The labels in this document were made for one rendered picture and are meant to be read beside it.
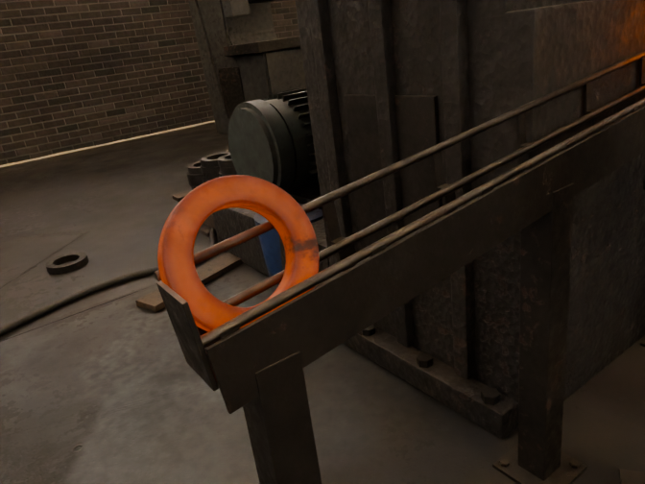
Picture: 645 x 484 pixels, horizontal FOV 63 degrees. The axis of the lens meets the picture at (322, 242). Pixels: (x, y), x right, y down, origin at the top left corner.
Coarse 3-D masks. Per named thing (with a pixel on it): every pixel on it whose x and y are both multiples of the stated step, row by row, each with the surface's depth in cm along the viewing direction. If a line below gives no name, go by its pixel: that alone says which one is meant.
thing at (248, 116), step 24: (288, 96) 199; (240, 120) 199; (264, 120) 189; (288, 120) 192; (240, 144) 205; (264, 144) 190; (288, 144) 189; (312, 144) 193; (240, 168) 212; (264, 168) 196; (288, 168) 192; (312, 168) 200; (288, 192) 219; (312, 192) 214; (216, 216) 237; (240, 216) 216; (264, 264) 211
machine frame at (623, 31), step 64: (320, 0) 126; (384, 0) 110; (448, 0) 96; (512, 0) 91; (576, 0) 102; (640, 0) 105; (320, 64) 132; (384, 64) 114; (448, 64) 100; (512, 64) 93; (576, 64) 97; (320, 128) 146; (384, 128) 120; (448, 128) 105; (512, 128) 97; (576, 128) 102; (320, 192) 156; (384, 192) 128; (640, 192) 124; (512, 256) 106; (576, 256) 113; (640, 256) 132; (384, 320) 150; (448, 320) 128; (512, 320) 111; (576, 320) 120; (640, 320) 141; (448, 384) 126; (512, 384) 117; (576, 384) 127
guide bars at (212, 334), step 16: (624, 112) 92; (592, 128) 87; (560, 144) 83; (528, 160) 79; (512, 176) 77; (480, 192) 74; (448, 208) 70; (416, 224) 68; (384, 240) 65; (352, 256) 63; (368, 256) 64; (320, 272) 61; (336, 272) 61; (304, 288) 59; (272, 304) 57; (240, 320) 55; (208, 336) 53; (224, 336) 54
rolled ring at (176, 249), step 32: (192, 192) 57; (224, 192) 59; (256, 192) 61; (192, 224) 57; (288, 224) 62; (160, 256) 56; (192, 256) 56; (288, 256) 64; (192, 288) 56; (288, 288) 61; (224, 320) 57
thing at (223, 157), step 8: (224, 152) 294; (208, 160) 259; (216, 160) 258; (224, 160) 238; (192, 168) 280; (200, 168) 279; (208, 168) 260; (216, 168) 259; (224, 168) 240; (232, 168) 238; (192, 176) 280; (200, 176) 279; (208, 176) 263; (216, 176) 261; (192, 184) 285; (200, 184) 283; (184, 192) 301; (176, 200) 295; (208, 216) 258; (208, 224) 276; (208, 232) 268
